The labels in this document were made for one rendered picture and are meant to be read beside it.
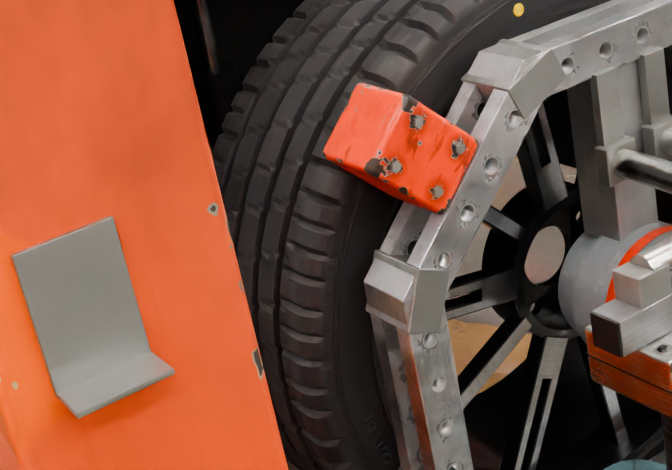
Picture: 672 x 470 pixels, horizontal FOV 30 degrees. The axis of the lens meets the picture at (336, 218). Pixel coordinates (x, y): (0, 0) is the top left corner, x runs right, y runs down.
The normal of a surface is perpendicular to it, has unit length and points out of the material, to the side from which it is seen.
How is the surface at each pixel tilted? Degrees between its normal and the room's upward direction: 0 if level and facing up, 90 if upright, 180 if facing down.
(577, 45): 90
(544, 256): 0
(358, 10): 25
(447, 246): 90
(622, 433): 90
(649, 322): 90
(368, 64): 35
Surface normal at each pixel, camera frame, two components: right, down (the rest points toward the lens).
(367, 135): -0.72, -0.39
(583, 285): -0.82, -0.08
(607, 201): -0.82, 0.36
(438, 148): 0.54, 0.23
